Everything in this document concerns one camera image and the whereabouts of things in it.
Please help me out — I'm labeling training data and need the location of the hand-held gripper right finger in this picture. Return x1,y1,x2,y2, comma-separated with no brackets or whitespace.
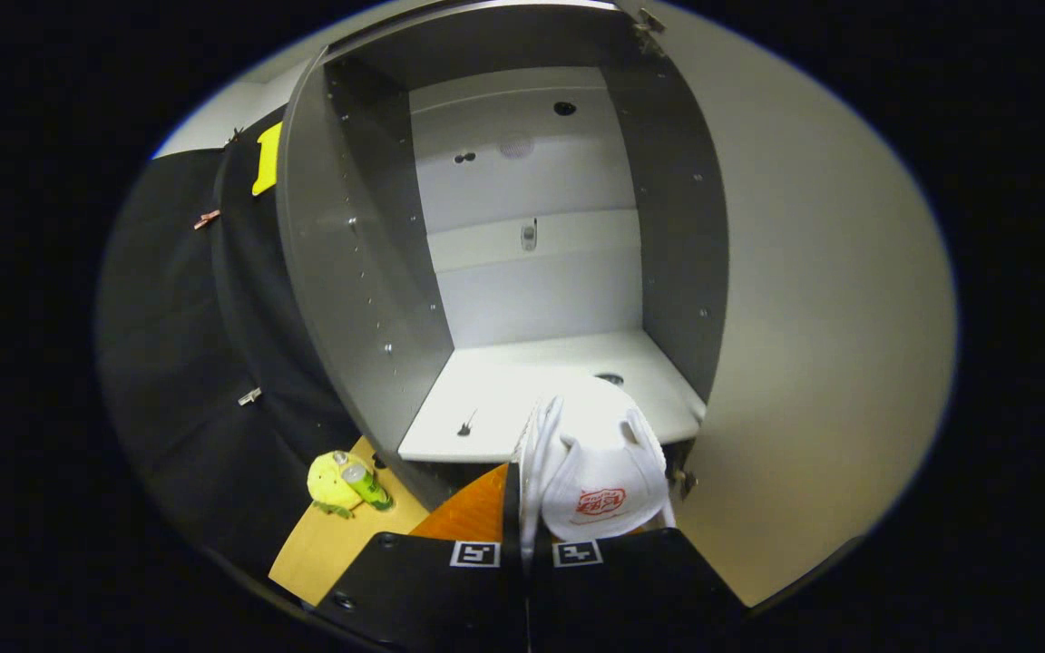
528,526,752,653

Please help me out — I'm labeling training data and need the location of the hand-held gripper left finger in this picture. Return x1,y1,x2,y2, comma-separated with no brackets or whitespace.
309,463,528,653

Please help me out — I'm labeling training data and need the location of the grey shoe cabinet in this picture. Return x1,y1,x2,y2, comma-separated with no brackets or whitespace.
275,0,730,511

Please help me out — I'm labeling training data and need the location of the beige shoe cabinet door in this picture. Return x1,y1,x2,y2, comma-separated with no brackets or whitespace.
613,0,959,610

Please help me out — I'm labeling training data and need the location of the green bottle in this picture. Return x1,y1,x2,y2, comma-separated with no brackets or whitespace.
334,451,395,512

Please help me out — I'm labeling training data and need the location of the yellow plush toy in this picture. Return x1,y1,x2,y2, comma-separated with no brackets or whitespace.
307,451,365,521

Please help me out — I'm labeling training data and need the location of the black backdrop cloth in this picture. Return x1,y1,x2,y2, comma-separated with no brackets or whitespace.
96,105,371,583

